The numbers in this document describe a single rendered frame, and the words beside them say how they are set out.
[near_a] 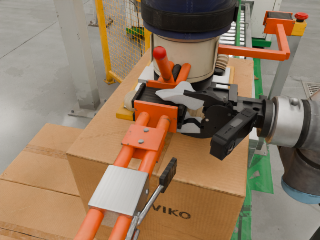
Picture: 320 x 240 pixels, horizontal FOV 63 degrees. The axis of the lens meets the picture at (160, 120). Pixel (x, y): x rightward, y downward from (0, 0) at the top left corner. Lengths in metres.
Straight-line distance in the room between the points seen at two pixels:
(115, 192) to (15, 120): 2.35
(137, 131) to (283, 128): 0.25
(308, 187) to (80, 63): 1.96
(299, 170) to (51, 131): 1.27
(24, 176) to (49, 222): 0.29
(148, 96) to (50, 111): 2.18
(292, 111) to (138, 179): 0.28
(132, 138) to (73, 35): 1.80
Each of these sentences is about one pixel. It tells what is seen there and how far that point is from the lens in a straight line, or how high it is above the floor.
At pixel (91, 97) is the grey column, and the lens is 2.42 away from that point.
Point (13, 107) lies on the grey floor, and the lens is 2.85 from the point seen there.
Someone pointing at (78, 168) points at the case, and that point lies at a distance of 0.66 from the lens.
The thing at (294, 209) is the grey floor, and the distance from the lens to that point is 1.96.
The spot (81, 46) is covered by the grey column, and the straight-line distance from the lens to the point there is 2.19.
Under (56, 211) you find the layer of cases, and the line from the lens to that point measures 1.20.
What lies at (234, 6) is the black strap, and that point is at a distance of 0.66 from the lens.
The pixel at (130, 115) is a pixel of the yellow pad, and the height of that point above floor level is 1.09.
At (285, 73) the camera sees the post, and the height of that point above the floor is 0.69.
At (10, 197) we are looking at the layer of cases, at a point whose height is 0.54.
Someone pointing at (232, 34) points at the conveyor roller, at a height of 0.55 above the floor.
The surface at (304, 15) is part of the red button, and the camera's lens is 1.69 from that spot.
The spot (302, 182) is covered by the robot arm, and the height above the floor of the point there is 1.09.
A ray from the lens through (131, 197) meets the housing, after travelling 0.36.
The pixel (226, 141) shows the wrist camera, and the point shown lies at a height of 1.23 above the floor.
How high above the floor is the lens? 1.51
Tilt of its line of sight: 40 degrees down
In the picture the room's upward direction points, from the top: straight up
